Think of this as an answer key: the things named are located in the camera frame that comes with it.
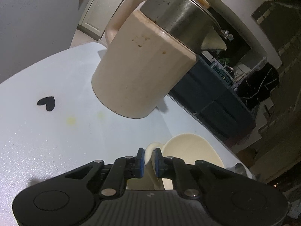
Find dark blue chair right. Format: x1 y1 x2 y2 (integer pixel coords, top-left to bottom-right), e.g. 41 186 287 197
169 55 256 148

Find kitchen cabinet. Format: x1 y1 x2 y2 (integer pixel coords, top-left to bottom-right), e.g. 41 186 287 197
78 0 123 40

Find beige electric kettle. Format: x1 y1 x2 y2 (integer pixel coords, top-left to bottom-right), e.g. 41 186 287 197
91 0 227 119

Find teal sign box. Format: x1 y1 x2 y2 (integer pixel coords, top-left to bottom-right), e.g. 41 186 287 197
211 60 235 87

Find cream two-handled bowl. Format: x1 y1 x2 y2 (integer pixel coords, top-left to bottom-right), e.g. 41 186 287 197
127 133 224 190

